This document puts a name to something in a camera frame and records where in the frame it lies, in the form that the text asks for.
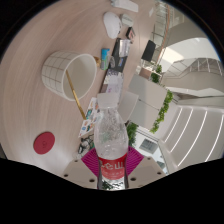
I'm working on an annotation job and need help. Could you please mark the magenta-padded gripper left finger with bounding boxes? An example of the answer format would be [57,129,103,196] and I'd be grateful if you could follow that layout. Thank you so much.
[63,148,100,190]

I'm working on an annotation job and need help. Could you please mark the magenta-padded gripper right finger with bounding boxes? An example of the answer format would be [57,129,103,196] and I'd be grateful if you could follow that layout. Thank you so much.
[126,145,167,190]

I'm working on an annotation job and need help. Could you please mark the clear water bottle red label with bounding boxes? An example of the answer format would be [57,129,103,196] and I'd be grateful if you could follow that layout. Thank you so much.
[93,92,130,191]

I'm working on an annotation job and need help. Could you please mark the green hedge plant row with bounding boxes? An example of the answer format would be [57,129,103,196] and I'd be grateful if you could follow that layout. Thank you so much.
[125,121,139,148]

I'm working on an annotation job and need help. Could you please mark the colourful sticker sheet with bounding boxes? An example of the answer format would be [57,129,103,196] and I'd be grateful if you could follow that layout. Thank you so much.
[78,97,101,138]

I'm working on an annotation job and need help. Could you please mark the flat round red coaster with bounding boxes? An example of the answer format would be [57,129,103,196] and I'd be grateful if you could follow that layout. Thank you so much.
[32,131,56,155]

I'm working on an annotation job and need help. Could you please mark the white chair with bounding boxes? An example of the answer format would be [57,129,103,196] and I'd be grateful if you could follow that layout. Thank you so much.
[118,89,140,123]

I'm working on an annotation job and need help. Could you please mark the white cabinet with plants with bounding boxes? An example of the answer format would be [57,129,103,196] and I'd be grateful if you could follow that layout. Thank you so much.
[128,73,175,134]

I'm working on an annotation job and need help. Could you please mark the gold stirring stick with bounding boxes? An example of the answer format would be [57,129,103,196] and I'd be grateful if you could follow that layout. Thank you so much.
[64,69,88,120]

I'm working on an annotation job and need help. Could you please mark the ceiling light strips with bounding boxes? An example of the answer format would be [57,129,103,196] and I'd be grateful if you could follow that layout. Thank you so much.
[169,106,224,168]

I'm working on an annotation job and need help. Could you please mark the potted plants in planter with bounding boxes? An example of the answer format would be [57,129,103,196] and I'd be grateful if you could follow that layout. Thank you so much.
[149,63,163,84]

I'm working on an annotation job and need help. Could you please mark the white grid-pattern mug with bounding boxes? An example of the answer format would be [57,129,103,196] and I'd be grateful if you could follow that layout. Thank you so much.
[40,50,102,102]

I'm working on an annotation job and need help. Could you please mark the black notebook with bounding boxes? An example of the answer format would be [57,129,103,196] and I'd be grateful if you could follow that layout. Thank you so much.
[108,37,132,74]

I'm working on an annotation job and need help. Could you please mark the small teal pack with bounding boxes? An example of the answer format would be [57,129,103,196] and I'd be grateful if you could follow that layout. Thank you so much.
[99,48,111,71]

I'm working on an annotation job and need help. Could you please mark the black chair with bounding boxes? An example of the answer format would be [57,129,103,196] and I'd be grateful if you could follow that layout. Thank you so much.
[140,39,157,63]

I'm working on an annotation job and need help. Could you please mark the small dark red wallet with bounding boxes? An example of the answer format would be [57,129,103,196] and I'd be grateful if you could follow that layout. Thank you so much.
[125,26,137,41]

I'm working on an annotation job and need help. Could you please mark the white computer mouse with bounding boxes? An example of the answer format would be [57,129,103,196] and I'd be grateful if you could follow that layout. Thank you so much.
[102,11,123,40]

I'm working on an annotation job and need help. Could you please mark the small white case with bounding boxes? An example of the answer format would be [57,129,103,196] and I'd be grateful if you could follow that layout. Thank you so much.
[119,13,135,28]

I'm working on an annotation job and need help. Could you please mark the white power strip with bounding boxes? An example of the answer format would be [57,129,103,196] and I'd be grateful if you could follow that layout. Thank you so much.
[110,0,139,13]

